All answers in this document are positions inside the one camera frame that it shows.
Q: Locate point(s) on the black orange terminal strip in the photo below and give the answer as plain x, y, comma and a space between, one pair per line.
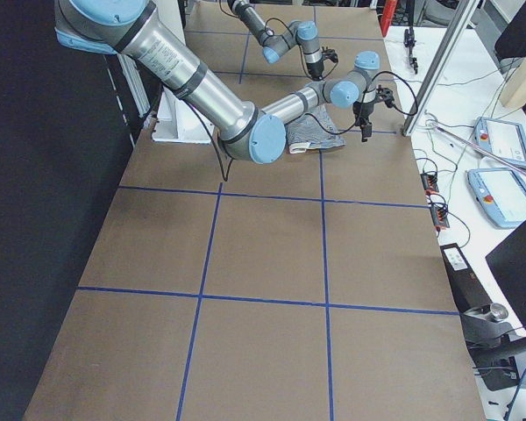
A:
437, 203

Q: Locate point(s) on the lower teach pendant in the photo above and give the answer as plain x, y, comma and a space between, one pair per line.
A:
501, 194

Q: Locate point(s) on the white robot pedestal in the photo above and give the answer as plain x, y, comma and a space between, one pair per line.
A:
176, 122

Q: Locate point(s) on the black tripod clamp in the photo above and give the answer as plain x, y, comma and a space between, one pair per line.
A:
409, 35

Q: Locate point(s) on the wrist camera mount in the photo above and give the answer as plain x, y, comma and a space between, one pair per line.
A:
329, 54
384, 95

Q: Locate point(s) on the black box with label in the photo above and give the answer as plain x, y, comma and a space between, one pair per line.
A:
466, 288

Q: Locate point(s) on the teach pendant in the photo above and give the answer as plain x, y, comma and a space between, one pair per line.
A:
504, 139
501, 194

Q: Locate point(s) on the metal rod green tip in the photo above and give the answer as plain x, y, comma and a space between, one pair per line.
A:
445, 130

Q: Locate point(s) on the aluminium frame post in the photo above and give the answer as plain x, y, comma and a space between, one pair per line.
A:
451, 37

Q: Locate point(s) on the black monitor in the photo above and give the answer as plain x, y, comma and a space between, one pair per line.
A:
507, 262

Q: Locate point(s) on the striped polo shirt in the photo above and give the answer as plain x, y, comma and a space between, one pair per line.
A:
314, 130

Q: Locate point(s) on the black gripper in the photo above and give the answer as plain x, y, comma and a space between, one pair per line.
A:
315, 68
361, 110

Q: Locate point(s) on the upper teach pendant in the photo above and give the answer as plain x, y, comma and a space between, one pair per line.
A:
504, 139

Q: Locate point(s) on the black camera stand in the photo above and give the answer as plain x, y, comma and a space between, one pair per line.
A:
498, 350

